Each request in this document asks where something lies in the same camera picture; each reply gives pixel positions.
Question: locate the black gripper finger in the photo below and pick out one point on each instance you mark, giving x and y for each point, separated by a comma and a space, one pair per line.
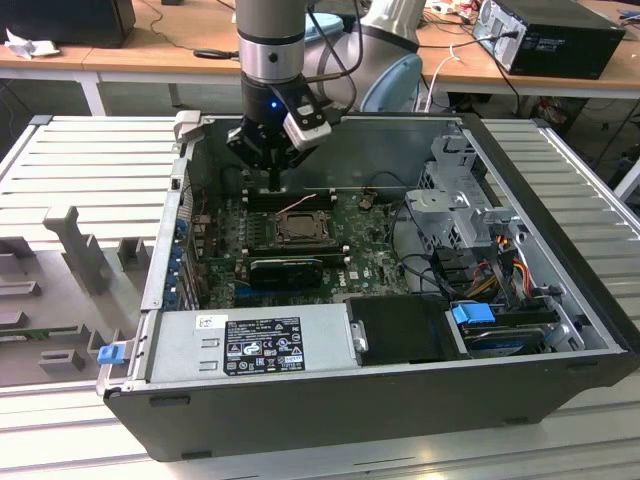
252, 150
286, 157

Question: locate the silver cpu chip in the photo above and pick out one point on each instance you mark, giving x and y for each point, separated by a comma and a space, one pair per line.
305, 227

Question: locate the black ram slot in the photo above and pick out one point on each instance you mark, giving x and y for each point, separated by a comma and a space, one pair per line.
347, 259
295, 250
295, 253
256, 190
260, 248
256, 201
256, 196

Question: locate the cpu socket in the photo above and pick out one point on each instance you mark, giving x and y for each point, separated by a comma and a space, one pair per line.
275, 220

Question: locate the blue expansion slot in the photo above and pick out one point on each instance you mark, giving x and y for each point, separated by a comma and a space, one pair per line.
242, 291

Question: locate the light grey plastic clip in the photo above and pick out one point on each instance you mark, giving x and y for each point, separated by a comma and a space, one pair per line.
187, 122

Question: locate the round coin battery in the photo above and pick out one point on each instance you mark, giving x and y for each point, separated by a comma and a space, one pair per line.
365, 201

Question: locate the wooden desk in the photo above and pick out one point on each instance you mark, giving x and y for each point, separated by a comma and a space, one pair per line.
460, 70
190, 30

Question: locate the green motherboard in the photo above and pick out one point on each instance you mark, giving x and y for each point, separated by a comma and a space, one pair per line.
370, 250

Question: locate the metal drive cage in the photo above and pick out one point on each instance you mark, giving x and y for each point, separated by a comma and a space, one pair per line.
440, 210

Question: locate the black plastic shroud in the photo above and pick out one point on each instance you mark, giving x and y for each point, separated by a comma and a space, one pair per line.
400, 325

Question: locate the grey power supply unit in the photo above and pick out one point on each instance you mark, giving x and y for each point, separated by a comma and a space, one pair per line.
175, 345

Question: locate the black box on desk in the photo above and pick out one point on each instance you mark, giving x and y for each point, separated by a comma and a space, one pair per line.
60, 20

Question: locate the crumpled white paper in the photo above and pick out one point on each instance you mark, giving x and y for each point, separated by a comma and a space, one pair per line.
30, 47

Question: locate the blue disk carrier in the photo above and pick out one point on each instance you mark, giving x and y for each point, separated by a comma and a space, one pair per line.
472, 320

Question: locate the blue plastic case latch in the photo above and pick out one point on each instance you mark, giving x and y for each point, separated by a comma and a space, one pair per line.
111, 355

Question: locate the grey parts rack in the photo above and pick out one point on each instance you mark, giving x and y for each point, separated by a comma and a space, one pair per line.
55, 305

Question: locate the black open pc case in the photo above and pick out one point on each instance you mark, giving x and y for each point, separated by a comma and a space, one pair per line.
350, 420

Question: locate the hard disk drive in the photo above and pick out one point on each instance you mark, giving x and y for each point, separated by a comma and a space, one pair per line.
500, 340

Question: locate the black desktop computer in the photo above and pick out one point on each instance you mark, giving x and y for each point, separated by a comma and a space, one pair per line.
565, 50

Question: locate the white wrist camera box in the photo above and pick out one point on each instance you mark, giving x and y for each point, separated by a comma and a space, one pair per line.
307, 127

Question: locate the white metal frame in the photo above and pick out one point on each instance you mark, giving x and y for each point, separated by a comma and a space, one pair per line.
631, 177

